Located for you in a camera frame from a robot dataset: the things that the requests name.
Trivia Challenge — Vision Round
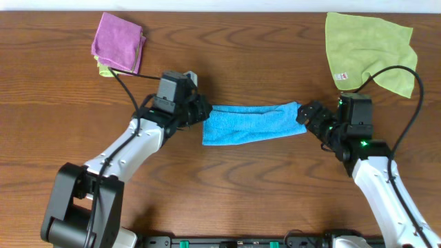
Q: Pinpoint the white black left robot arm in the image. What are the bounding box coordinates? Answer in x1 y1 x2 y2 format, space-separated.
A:
40 94 212 247

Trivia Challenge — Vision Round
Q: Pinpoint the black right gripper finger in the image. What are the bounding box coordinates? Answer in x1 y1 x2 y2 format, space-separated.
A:
305 110 324 133
296 101 322 125

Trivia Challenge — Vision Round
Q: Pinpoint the green microfiber cloth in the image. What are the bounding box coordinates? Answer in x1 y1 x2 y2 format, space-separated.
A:
325 12 418 90

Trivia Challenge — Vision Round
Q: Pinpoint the folded green cloth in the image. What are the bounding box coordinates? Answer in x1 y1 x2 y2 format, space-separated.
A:
94 56 118 77

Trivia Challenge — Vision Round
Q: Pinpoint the blue microfiber cloth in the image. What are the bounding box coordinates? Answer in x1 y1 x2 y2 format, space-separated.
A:
202 102 307 146

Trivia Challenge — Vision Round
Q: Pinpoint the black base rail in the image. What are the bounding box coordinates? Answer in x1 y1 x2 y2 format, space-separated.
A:
137 235 390 248

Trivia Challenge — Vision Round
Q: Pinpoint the folded purple cloth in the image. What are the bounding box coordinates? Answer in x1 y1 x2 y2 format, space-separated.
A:
91 12 146 73

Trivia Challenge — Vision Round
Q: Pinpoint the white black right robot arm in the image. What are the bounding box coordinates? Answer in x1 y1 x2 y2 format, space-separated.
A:
296 101 440 247

